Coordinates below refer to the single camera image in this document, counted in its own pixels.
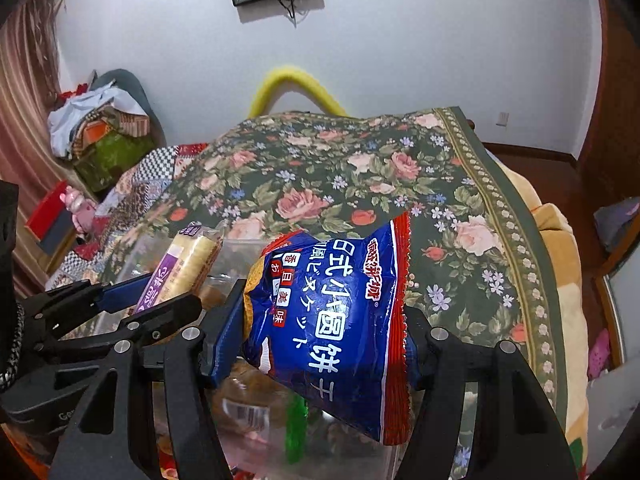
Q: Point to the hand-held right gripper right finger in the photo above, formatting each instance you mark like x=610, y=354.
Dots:
x=425, y=357

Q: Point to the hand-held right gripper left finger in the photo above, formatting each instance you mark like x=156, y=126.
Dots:
x=225, y=345

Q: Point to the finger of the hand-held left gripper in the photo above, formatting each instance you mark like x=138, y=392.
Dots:
x=170, y=312
x=125, y=294

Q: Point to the purple cracker packet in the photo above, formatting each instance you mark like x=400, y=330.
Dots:
x=187, y=262

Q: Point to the clear plastic storage container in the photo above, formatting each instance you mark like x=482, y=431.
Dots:
x=235, y=266

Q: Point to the blue biscuit bag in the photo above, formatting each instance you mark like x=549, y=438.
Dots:
x=325, y=310

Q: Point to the clear bag of brown buns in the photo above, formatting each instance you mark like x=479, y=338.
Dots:
x=245, y=395

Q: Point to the grey box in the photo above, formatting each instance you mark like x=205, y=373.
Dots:
x=57, y=232

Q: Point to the pink plush toy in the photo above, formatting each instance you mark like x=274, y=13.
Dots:
x=77, y=207

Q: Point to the patchwork quilt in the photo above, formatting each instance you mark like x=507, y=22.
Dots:
x=130, y=195

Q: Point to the bright green snack packet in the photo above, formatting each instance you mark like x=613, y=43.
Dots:
x=296, y=427

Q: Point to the red box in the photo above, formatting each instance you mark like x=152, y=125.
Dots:
x=42, y=210

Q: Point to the green patterned cloth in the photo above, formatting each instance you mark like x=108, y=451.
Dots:
x=112, y=160

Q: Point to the beige blanket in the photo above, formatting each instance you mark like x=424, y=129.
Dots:
x=565, y=270

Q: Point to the pink cloth item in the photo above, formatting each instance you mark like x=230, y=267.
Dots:
x=599, y=355

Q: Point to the pile of clothes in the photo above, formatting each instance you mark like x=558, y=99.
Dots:
x=90, y=115

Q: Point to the floral green blanket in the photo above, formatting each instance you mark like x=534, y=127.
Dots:
x=350, y=175

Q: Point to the grey round chair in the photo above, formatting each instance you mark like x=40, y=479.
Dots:
x=135, y=85

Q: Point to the striped brown curtain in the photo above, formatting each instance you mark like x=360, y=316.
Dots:
x=22, y=110

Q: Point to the grey cloth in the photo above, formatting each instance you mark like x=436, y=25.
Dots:
x=620, y=222

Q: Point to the yellow foam tube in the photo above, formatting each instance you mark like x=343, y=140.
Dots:
x=295, y=80

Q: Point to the wooden door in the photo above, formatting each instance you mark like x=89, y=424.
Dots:
x=610, y=135

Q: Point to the white wall socket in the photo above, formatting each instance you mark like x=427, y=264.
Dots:
x=502, y=119

